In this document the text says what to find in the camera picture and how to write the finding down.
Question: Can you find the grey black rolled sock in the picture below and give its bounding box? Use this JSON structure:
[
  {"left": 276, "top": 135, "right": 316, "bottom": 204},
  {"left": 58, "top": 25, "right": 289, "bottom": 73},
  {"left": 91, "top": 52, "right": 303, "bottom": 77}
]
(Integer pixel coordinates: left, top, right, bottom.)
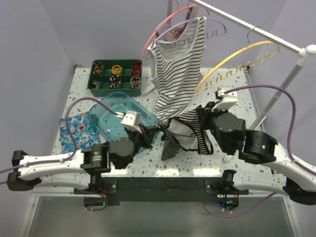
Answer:
[{"left": 91, "top": 80, "right": 100, "bottom": 89}]

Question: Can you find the purple plastic hanger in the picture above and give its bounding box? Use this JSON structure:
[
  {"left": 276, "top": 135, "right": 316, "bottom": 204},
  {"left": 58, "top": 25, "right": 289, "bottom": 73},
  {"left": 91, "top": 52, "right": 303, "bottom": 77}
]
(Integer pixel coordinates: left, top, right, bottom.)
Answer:
[{"left": 142, "top": 18, "right": 228, "bottom": 58}]

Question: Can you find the yellow rolled sock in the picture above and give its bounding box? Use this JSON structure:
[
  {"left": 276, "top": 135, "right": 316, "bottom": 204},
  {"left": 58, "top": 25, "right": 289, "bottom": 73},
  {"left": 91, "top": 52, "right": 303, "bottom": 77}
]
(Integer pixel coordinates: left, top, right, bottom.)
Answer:
[{"left": 111, "top": 65, "right": 122, "bottom": 76}]

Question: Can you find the green compartment organizer tray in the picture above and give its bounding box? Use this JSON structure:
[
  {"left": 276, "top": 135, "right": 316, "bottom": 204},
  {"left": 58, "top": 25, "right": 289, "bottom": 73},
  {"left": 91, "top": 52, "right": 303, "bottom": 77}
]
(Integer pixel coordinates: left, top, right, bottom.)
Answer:
[{"left": 87, "top": 59, "right": 142, "bottom": 97}]

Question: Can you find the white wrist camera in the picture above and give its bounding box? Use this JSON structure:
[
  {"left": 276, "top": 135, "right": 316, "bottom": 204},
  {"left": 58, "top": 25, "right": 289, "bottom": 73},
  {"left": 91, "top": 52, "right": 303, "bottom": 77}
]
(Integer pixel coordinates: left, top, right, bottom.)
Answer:
[
  {"left": 213, "top": 87, "right": 238, "bottom": 111},
  {"left": 121, "top": 111, "right": 141, "bottom": 132}
]

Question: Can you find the brown white patterned sock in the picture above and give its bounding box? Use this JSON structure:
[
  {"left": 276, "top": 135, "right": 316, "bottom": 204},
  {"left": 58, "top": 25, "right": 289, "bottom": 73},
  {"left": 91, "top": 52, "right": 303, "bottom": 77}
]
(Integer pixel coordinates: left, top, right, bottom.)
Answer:
[{"left": 130, "top": 75, "right": 141, "bottom": 89}]

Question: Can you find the pink plastic hanger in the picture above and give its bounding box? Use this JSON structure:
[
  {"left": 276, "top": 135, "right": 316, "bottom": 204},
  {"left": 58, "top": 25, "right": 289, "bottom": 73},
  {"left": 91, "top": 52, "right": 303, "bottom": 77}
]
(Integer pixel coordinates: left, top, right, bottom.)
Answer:
[{"left": 142, "top": 4, "right": 200, "bottom": 59}]

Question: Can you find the brown patterned rolled sock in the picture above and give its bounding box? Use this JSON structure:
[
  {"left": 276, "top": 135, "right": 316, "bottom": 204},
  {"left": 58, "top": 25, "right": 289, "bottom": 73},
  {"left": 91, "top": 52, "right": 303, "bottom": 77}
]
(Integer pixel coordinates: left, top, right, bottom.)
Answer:
[{"left": 92, "top": 61, "right": 103, "bottom": 76}]

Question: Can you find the black beige patterned sock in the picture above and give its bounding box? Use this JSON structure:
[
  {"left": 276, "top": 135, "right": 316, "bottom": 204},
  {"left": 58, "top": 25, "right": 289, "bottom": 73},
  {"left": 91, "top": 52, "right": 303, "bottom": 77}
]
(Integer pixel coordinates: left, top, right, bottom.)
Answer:
[{"left": 110, "top": 75, "right": 121, "bottom": 89}]

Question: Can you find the red black rolled sock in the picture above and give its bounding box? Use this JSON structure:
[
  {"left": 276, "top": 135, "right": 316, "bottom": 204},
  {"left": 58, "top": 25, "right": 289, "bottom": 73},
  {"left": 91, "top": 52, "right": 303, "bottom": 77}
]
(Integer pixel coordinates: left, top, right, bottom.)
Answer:
[{"left": 131, "top": 60, "right": 142, "bottom": 75}]

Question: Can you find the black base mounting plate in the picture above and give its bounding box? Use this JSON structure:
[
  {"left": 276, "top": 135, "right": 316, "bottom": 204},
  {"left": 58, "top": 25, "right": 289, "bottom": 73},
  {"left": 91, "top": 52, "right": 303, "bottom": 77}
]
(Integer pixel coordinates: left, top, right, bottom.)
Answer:
[{"left": 74, "top": 176, "right": 249, "bottom": 207}]

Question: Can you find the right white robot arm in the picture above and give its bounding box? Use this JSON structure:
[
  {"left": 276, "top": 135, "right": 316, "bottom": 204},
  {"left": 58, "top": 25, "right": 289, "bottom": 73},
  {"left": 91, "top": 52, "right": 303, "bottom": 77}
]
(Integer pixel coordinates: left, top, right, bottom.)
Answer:
[{"left": 197, "top": 102, "right": 316, "bottom": 205}]

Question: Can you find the yellow plastic hanger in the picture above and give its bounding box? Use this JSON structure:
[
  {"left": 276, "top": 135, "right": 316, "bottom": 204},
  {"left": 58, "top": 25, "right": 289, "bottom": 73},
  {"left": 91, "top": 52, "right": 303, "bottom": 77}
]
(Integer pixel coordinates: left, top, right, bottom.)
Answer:
[{"left": 195, "top": 40, "right": 281, "bottom": 93}]

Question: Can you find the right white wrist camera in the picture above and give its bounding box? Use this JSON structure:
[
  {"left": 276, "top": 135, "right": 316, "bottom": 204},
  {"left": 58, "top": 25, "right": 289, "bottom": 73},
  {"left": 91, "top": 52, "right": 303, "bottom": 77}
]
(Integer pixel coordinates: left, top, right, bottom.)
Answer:
[{"left": 213, "top": 87, "right": 238, "bottom": 111}]

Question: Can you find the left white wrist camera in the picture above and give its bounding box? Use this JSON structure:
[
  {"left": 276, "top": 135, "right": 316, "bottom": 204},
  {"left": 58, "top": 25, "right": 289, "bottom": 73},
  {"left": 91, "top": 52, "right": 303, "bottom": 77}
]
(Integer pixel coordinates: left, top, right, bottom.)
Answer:
[{"left": 121, "top": 111, "right": 141, "bottom": 132}]

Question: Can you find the white clothes rack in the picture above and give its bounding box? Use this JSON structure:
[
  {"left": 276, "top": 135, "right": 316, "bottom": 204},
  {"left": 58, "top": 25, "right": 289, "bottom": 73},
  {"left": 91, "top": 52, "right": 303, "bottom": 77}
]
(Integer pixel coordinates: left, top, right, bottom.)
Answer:
[{"left": 142, "top": 0, "right": 316, "bottom": 161}]

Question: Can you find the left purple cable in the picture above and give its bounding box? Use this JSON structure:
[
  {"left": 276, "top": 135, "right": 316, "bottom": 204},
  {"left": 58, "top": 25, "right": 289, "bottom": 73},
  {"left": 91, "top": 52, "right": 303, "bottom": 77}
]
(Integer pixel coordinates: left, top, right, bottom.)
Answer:
[{"left": 0, "top": 97, "right": 125, "bottom": 212}]

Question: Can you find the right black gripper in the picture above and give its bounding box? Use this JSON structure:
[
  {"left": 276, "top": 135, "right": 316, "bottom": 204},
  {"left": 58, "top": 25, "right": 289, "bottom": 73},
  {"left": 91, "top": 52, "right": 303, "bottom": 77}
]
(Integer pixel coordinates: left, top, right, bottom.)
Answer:
[{"left": 196, "top": 101, "right": 229, "bottom": 153}]

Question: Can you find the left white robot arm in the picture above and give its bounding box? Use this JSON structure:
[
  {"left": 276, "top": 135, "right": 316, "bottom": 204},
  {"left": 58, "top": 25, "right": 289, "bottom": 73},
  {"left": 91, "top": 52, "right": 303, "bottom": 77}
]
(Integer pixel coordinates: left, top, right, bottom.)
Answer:
[{"left": 6, "top": 130, "right": 156, "bottom": 194}]

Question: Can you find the teal transparent plastic bin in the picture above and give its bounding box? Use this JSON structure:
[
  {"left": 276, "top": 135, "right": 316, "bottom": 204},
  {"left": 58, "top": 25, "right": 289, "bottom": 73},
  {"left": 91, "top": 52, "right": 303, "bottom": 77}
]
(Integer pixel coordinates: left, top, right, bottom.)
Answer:
[{"left": 88, "top": 92, "right": 158, "bottom": 153}]

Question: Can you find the blue floral folded cloth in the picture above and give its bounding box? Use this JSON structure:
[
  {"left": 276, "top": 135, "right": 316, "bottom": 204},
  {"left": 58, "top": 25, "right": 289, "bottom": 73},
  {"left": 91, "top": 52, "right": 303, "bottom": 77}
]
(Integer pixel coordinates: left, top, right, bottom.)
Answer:
[{"left": 59, "top": 112, "right": 100, "bottom": 153}]

